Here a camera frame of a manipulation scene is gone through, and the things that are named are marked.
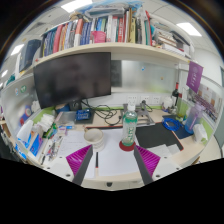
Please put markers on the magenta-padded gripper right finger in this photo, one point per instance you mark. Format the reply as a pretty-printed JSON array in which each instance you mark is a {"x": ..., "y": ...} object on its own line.
[{"x": 150, "y": 161}]

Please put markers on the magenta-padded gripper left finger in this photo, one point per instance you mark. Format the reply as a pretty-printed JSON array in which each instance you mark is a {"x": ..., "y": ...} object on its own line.
[{"x": 78, "y": 161}]

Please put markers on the green-labelled drink bottle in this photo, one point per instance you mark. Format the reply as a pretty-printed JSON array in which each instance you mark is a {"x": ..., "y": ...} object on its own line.
[{"x": 129, "y": 128}]

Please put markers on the translucent purple water bottle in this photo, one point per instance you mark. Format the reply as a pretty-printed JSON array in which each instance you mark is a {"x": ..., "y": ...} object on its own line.
[{"x": 193, "y": 118}]

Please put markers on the flat round red coaster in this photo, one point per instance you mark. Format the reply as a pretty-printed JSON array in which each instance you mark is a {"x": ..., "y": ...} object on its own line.
[{"x": 126, "y": 147}]

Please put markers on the black desk mat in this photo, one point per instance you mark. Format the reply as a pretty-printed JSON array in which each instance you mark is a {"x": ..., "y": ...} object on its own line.
[{"x": 156, "y": 135}]

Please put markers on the white patterned ceramic cup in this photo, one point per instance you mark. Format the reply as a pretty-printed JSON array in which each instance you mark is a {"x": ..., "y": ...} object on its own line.
[{"x": 94, "y": 138}]

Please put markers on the white paper sheet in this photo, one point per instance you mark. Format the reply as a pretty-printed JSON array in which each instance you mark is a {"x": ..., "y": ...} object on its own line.
[{"x": 115, "y": 160}]

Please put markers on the clear plastic box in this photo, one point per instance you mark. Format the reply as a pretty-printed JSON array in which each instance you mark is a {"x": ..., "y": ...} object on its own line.
[{"x": 65, "y": 118}]

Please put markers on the grey metal laptop stand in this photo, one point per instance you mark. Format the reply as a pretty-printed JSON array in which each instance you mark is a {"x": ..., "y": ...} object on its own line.
[{"x": 145, "y": 115}]

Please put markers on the blue electronics box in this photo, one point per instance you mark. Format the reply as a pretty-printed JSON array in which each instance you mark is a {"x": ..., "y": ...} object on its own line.
[{"x": 83, "y": 115}]

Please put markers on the white tissue pack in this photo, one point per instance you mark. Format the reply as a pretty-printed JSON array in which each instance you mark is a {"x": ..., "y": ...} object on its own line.
[{"x": 46, "y": 121}]

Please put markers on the dark wine bottle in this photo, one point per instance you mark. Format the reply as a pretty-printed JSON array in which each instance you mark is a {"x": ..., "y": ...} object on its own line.
[{"x": 175, "y": 95}]

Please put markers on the black computer monitor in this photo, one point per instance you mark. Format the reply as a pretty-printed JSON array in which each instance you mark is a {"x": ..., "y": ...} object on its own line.
[{"x": 71, "y": 80}]

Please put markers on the purple hanging pennant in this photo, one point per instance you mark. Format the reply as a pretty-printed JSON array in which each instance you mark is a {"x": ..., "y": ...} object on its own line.
[{"x": 194, "y": 76}]

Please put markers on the shelf unit with books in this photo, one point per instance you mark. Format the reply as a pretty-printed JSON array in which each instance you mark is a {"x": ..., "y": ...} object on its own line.
[{"x": 110, "y": 36}]

